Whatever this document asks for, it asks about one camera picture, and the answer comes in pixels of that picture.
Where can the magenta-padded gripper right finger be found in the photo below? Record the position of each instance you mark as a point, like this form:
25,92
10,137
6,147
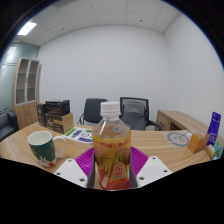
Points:
151,170

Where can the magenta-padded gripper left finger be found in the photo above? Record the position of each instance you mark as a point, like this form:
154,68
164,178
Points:
71,170

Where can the yellow-labelled drink bottle white cap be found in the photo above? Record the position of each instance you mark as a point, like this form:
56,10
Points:
111,150

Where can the printed paper sheet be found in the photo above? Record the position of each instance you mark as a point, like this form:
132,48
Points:
79,135

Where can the green and white mug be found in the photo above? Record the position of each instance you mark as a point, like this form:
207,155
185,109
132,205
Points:
42,148

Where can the brown and black carton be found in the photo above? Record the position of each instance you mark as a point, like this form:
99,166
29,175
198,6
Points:
59,122

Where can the small brown cardboard box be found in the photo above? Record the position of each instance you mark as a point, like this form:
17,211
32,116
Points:
197,142

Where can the wooden side desk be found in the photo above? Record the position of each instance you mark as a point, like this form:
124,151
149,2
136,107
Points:
176,120

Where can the grey mesh office chair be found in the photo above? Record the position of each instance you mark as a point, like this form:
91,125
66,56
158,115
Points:
134,115

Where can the black office chair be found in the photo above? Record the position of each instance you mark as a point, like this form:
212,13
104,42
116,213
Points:
93,111

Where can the tall black box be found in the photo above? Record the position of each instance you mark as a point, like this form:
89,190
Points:
41,115

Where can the black printed box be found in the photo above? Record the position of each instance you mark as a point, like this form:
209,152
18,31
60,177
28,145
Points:
58,107

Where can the purple upright package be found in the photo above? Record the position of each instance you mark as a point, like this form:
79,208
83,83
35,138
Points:
214,128

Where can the black sofa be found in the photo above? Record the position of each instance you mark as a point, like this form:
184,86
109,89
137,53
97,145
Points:
6,125

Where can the wooden shelf cabinet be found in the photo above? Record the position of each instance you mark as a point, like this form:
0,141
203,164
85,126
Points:
26,96

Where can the rectangular ceiling light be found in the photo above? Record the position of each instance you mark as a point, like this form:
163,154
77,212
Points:
26,28

